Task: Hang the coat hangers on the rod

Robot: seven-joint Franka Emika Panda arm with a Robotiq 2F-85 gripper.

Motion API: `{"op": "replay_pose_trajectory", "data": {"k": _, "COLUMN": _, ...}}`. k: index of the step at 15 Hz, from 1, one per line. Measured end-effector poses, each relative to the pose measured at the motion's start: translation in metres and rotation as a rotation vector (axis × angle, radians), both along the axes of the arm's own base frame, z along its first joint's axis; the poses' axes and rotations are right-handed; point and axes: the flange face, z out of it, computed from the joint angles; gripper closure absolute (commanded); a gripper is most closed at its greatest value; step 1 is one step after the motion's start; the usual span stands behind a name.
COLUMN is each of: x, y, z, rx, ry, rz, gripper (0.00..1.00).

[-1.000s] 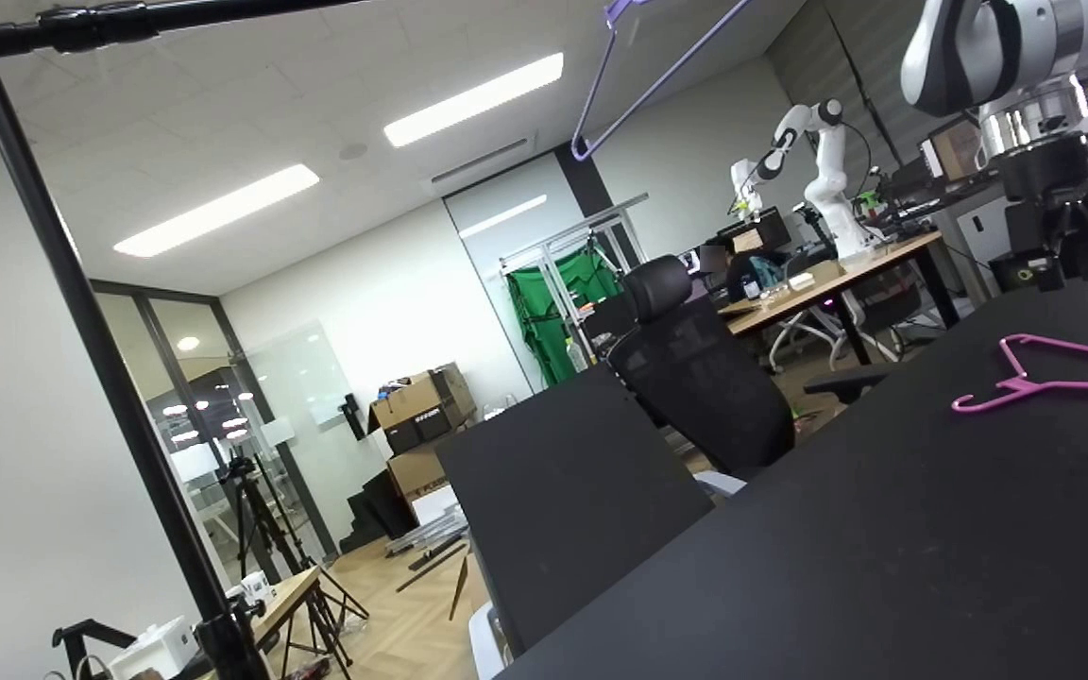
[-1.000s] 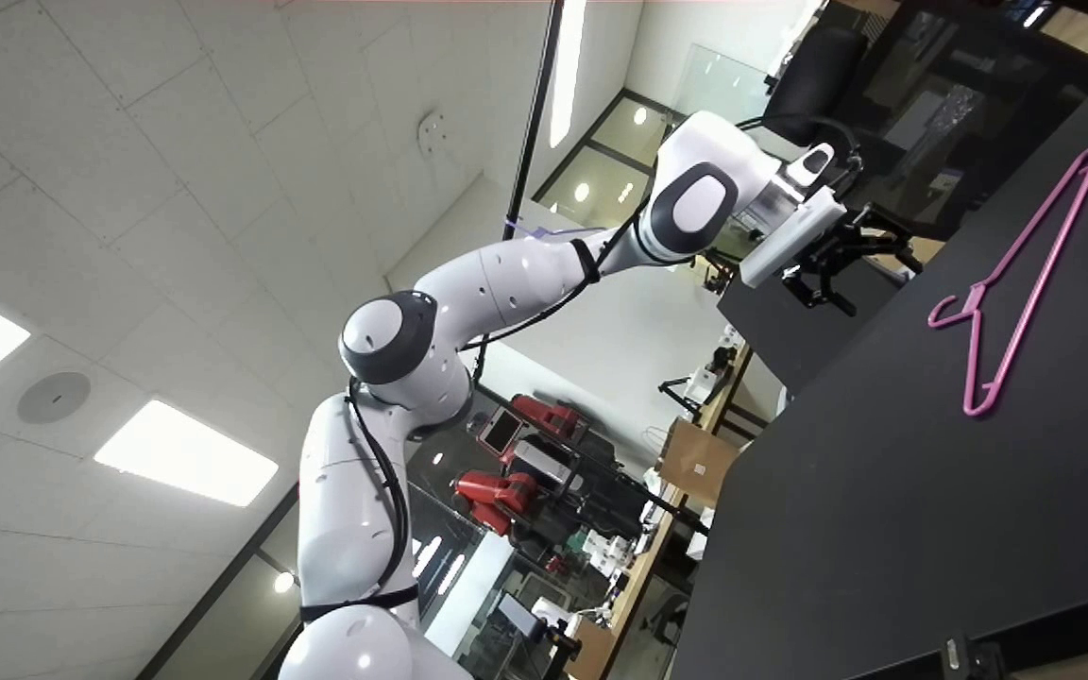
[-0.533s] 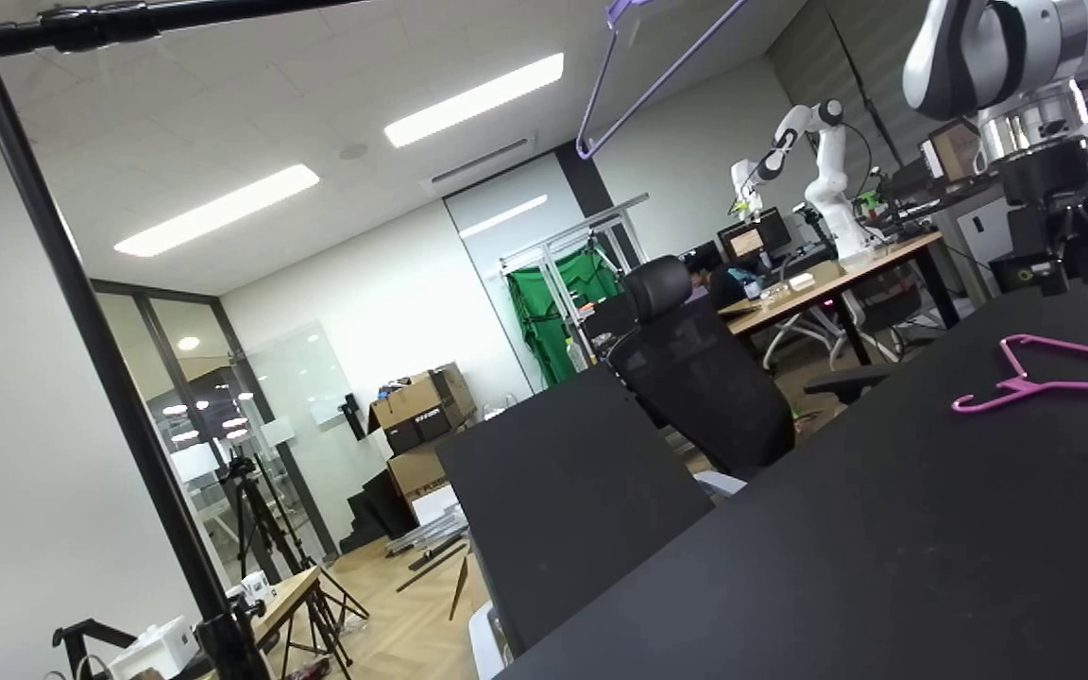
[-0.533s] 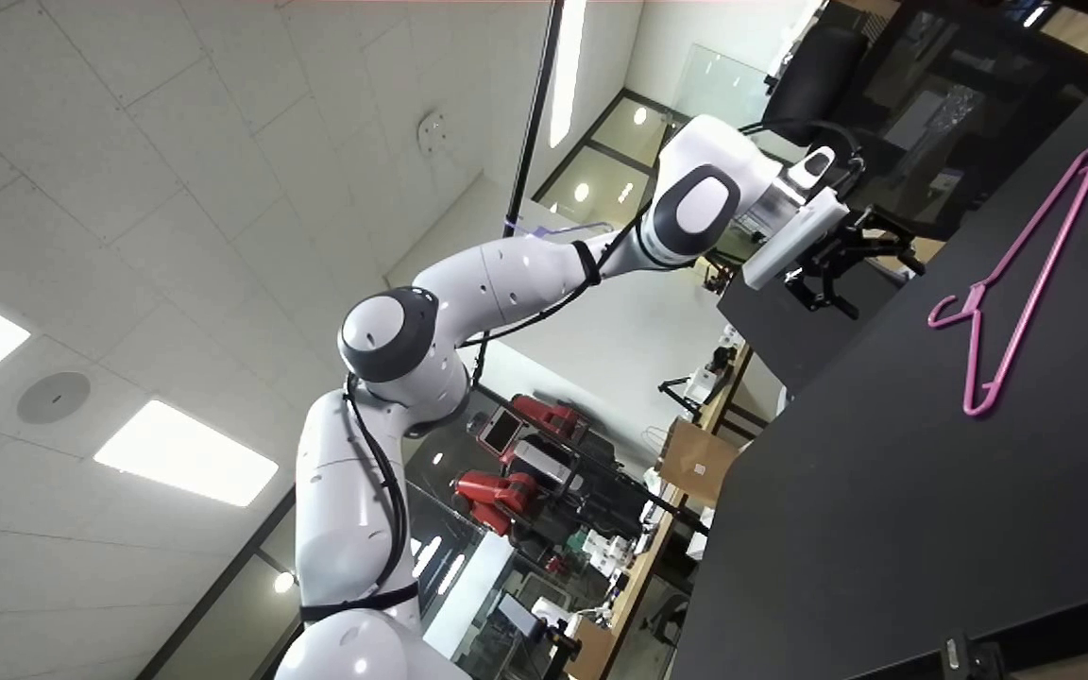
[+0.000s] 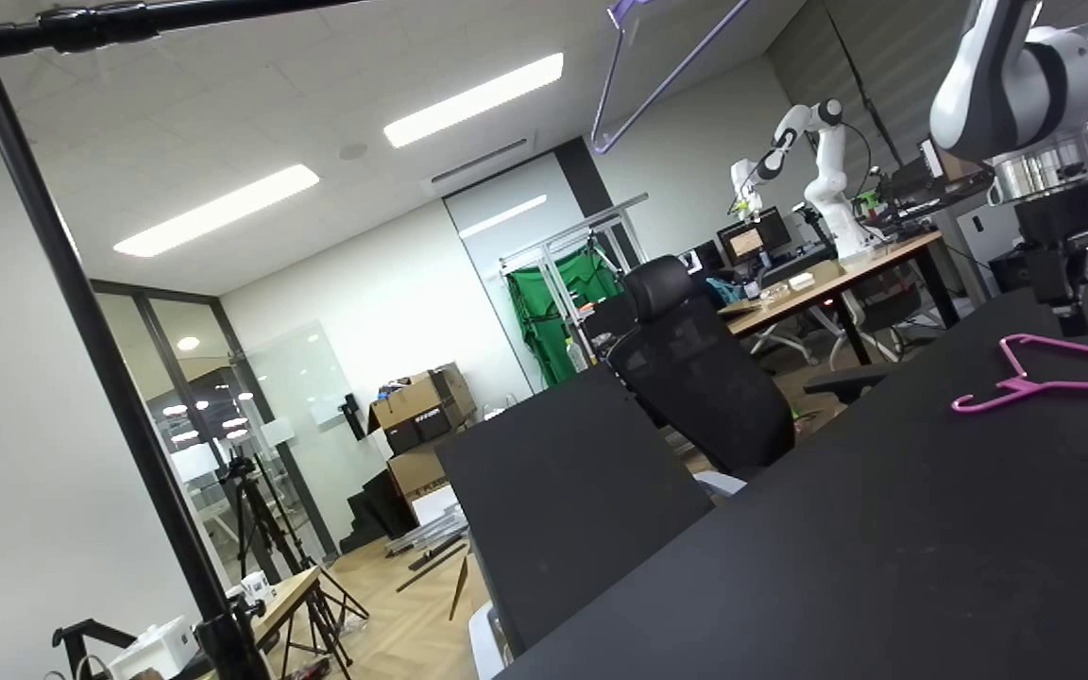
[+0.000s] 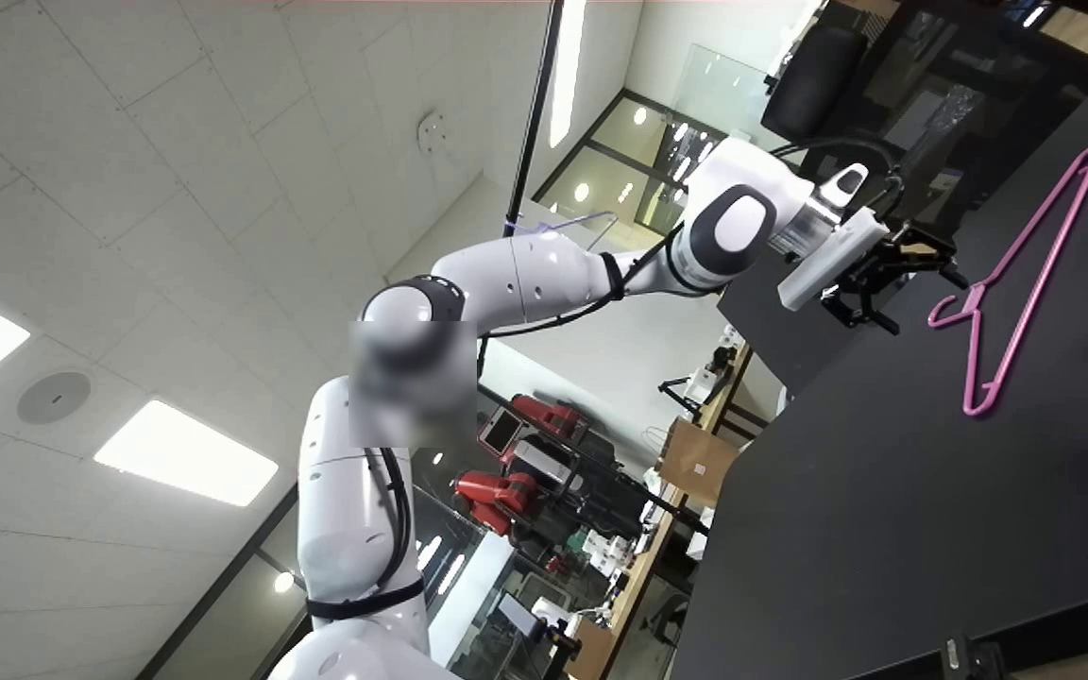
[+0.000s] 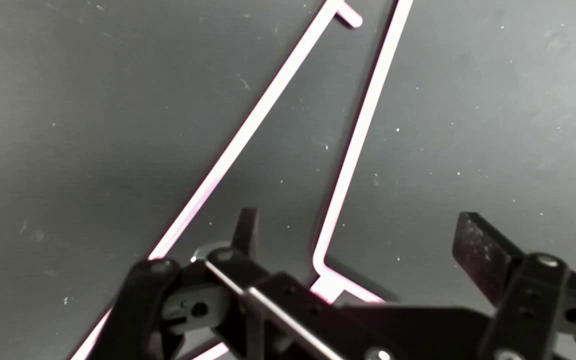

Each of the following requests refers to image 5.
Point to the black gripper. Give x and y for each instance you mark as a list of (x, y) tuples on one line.
[(1058, 223)]

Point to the pink plastic coat hanger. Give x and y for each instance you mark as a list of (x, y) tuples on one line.
[(1023, 388)]

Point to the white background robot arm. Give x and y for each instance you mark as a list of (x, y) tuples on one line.
[(838, 172)]

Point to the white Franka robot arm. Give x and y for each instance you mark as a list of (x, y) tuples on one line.
[(1012, 76)]

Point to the black hanging rod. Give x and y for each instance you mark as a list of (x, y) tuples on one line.
[(129, 26)]

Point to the wooden desk with black legs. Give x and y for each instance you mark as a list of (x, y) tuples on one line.
[(849, 271)]

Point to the black computer monitor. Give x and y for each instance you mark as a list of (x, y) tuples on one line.
[(755, 236)]

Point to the black office chair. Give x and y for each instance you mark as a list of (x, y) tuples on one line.
[(707, 392)]

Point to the green cloth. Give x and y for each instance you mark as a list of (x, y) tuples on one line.
[(542, 324), (593, 274)]

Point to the black panel board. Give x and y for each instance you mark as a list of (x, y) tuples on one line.
[(570, 504)]

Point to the ceiling air vent slot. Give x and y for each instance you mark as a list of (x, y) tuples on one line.
[(479, 159)]

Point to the rectangular ceiling light panel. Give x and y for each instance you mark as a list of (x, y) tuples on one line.
[(217, 213), (473, 99)]

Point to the stacked cardboard boxes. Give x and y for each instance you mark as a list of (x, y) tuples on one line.
[(415, 395)]

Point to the black storage box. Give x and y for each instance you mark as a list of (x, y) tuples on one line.
[(416, 431)]

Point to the small cardboard box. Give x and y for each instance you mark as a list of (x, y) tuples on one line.
[(416, 473)]

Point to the glass whiteboard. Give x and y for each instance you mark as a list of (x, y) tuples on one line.
[(302, 381)]

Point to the wooden board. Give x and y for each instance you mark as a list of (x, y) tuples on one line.
[(284, 604)]

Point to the white plastic box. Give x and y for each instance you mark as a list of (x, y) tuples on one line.
[(154, 651)]

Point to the black stand pole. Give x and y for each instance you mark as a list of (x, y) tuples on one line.
[(81, 304)]

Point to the black camera tripod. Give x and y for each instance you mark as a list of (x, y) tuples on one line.
[(245, 473)]

